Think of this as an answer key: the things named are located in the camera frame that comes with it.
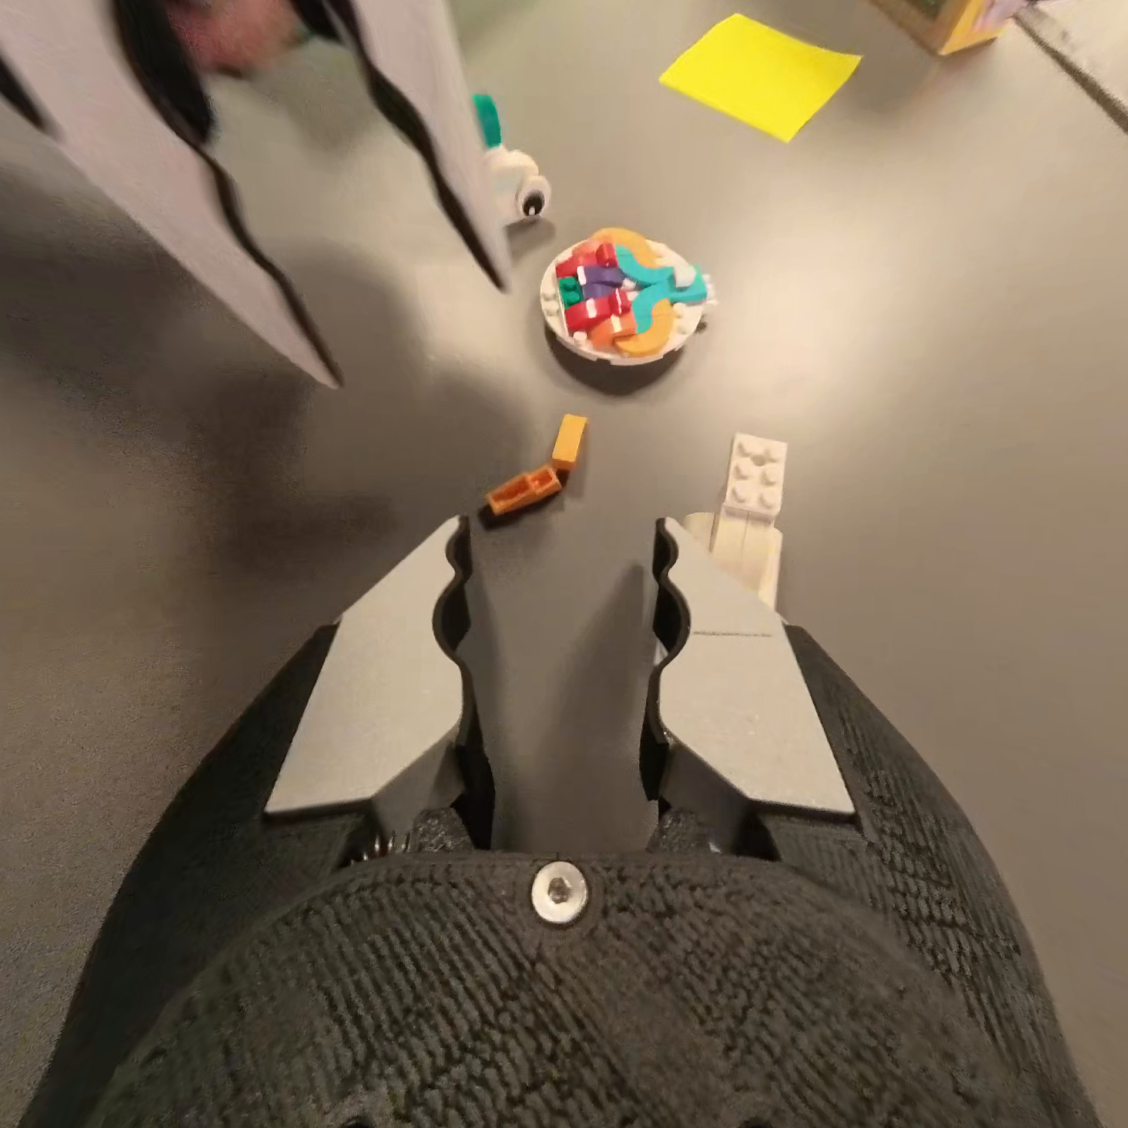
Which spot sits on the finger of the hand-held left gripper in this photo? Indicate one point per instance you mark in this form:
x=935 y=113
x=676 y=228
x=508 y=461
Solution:
x=105 y=116
x=431 y=89

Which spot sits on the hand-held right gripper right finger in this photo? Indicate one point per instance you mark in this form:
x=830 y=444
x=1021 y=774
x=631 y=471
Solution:
x=748 y=714

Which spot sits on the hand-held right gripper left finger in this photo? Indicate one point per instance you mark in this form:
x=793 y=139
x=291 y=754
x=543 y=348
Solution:
x=378 y=706

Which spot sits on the white lego unicorn head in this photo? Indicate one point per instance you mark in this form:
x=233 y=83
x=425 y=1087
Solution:
x=520 y=178

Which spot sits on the white lego wing plate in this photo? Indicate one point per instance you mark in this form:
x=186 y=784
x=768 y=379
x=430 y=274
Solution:
x=748 y=513

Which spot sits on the round white lego base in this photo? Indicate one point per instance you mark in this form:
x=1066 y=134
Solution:
x=625 y=296

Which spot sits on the dark orange lego plate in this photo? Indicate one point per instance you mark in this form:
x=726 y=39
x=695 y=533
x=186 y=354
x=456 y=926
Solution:
x=520 y=493

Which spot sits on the small orange lego slope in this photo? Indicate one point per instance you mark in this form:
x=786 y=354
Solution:
x=568 y=441

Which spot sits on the yellow lego box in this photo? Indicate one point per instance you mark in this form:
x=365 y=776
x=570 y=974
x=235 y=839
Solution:
x=943 y=23

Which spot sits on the person's left hand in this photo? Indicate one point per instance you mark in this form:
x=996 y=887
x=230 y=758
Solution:
x=241 y=31

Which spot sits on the yellow sticky note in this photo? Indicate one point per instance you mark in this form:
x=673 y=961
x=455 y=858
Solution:
x=758 y=76

